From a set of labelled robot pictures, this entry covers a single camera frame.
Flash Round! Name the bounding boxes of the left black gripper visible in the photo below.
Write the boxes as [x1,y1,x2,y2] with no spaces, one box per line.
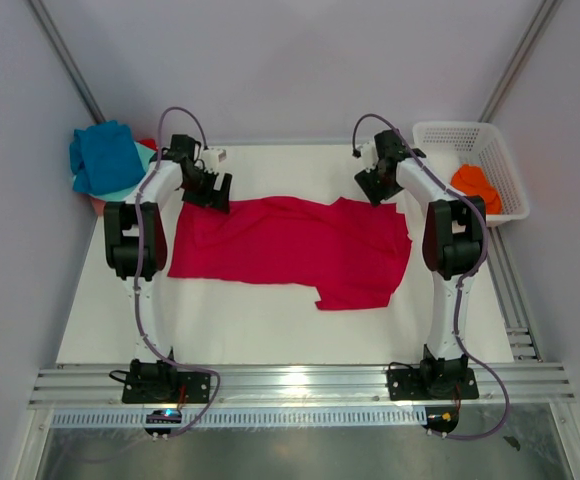
[181,166,231,214]

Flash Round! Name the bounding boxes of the magenta t shirt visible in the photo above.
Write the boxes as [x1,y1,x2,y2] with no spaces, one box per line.
[168,196,412,311]

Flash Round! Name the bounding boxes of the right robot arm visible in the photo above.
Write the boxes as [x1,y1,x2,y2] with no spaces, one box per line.
[352,130,487,401]

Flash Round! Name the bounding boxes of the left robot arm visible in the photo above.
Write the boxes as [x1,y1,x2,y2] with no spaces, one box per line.
[103,135,232,404]

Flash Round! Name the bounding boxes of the teal folded t shirt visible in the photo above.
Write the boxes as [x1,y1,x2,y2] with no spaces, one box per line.
[100,140,159,201]

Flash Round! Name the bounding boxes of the red folded t shirt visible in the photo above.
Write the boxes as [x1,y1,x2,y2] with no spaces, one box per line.
[139,138,158,151]

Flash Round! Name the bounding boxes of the orange t shirt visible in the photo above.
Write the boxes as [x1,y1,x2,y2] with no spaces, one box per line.
[451,165,503,215]

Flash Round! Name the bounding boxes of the white plastic basket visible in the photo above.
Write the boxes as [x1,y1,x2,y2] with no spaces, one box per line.
[412,121,530,227]

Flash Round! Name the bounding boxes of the pink folded t shirt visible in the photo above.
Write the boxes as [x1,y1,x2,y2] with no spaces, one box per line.
[89,196,106,216]

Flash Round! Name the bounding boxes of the blue folded t shirt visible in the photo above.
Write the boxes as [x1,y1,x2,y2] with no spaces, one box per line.
[69,121,145,196]

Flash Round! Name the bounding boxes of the left black controller board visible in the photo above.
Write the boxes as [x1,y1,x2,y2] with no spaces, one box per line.
[144,408,182,437]

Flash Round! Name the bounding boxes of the black controller board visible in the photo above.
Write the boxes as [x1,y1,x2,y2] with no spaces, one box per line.
[424,407,460,435]
[144,408,182,437]

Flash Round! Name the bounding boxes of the right black controller board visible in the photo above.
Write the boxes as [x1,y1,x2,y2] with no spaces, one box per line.
[424,407,460,435]

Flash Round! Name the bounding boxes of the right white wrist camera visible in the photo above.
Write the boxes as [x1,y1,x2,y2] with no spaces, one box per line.
[353,140,378,170]

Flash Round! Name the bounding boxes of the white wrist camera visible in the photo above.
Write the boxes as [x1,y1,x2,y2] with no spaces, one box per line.
[199,148,227,174]
[353,140,378,170]

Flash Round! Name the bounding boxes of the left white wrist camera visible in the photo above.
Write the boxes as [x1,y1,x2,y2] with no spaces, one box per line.
[199,148,227,174]

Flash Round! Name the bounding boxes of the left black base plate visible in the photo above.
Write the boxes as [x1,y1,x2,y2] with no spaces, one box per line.
[121,372,211,404]

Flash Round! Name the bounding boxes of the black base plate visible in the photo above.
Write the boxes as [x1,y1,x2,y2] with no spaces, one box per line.
[121,372,211,404]
[386,364,480,401]

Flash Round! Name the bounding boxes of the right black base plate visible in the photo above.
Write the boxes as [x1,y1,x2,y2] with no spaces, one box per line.
[386,364,480,401]

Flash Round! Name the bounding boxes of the left corner aluminium post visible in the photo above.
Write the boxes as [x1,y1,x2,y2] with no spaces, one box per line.
[24,0,106,124]

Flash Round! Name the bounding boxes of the corner aluminium post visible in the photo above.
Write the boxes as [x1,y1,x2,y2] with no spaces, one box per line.
[478,0,563,123]
[24,0,106,124]

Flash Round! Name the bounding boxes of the aluminium front rail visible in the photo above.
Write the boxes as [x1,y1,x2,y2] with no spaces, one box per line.
[28,362,575,409]

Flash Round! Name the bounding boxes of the aluminium rail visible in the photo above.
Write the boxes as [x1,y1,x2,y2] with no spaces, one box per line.
[488,227,543,363]
[28,362,575,409]

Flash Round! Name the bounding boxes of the right side aluminium rail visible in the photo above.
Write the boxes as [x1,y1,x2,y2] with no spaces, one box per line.
[488,227,543,363]

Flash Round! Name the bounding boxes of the slotted grey cable duct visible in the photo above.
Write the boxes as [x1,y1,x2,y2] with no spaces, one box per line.
[50,404,426,429]

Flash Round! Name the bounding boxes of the right corner aluminium post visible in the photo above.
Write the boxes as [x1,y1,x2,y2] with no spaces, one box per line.
[478,0,563,123]

